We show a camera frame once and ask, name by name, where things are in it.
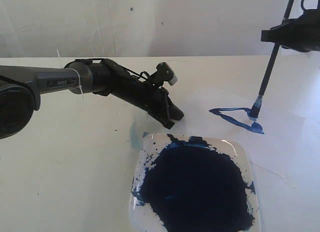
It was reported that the white paper sheet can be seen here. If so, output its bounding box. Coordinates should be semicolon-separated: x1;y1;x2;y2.
169;84;320;231

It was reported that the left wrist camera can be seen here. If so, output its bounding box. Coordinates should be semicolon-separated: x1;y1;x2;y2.
150;62;178;86

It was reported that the white backdrop cloth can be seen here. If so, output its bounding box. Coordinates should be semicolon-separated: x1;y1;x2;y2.
0;0;288;58

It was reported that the black paintbrush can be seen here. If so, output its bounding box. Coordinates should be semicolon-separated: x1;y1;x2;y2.
249;0;294;119

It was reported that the white square paint plate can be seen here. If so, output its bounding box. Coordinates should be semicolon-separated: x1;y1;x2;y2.
128;133;261;231

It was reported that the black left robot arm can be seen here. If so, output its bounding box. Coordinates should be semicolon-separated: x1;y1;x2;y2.
0;58;184;138

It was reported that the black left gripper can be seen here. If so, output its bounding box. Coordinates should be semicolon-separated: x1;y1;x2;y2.
109;74;184;128

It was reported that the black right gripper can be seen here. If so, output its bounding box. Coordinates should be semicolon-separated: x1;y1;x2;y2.
261;0;320;53

